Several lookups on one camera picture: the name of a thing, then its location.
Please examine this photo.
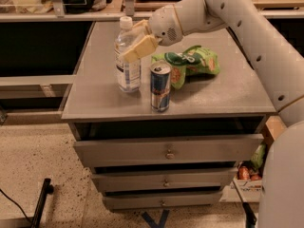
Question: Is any middle grey drawer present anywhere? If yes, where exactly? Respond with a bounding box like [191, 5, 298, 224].
[91, 168, 237, 193]

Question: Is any green chip bag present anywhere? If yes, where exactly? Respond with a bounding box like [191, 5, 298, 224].
[151, 46, 220, 89]

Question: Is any cardboard box with snacks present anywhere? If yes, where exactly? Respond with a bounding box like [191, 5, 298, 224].
[220, 116, 286, 202]

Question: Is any black stand leg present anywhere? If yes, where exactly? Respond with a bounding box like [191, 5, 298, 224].
[30, 178, 54, 228]

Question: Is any grey drawer cabinet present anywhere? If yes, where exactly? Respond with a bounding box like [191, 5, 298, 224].
[62, 22, 275, 211]

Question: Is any bottom grey drawer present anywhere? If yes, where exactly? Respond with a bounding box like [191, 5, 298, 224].
[103, 191, 222, 211]

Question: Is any black cable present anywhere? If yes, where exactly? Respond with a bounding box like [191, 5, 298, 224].
[0, 188, 32, 223]

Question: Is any top grey drawer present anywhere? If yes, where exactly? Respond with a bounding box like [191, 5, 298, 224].
[74, 134, 263, 167]

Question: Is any clear plastic water bottle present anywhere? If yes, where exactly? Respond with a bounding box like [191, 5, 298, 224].
[115, 16, 141, 93]

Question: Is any grey drawer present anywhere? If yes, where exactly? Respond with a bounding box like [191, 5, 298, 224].
[91, 168, 237, 193]
[103, 191, 222, 211]
[74, 134, 263, 167]

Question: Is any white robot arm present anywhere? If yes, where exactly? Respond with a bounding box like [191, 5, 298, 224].
[122, 0, 304, 228]

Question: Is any green snack bag in box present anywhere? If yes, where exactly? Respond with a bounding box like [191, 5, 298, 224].
[250, 143, 266, 170]

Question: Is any red bull can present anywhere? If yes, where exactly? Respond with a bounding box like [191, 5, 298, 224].
[150, 60, 171, 112]

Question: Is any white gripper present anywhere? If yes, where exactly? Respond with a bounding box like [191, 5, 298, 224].
[121, 5, 183, 63]

